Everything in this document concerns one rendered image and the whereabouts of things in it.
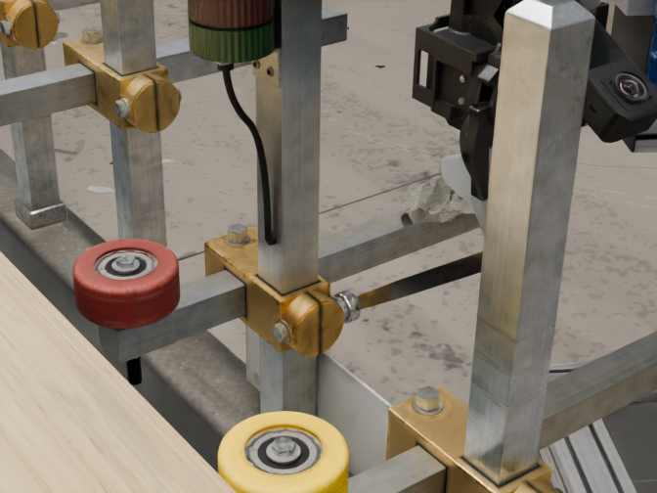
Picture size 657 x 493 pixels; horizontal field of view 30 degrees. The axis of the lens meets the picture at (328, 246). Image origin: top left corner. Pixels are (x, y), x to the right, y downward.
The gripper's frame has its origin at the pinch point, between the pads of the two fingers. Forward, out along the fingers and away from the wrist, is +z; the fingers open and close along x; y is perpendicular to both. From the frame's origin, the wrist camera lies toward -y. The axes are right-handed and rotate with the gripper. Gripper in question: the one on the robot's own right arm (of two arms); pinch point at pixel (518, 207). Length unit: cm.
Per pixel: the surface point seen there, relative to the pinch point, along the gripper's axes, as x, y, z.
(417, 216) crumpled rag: -1.5, -14.4, -4.2
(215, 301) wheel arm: -1.4, -35.4, -2.9
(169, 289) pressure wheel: -3.6, -40.6, -7.1
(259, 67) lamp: -3.3, -32.1, -22.8
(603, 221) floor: 91, 126, 83
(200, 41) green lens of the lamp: -4.6, -37.7, -26.4
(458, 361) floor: 68, 60, 83
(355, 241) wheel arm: -0.9, -20.8, -3.5
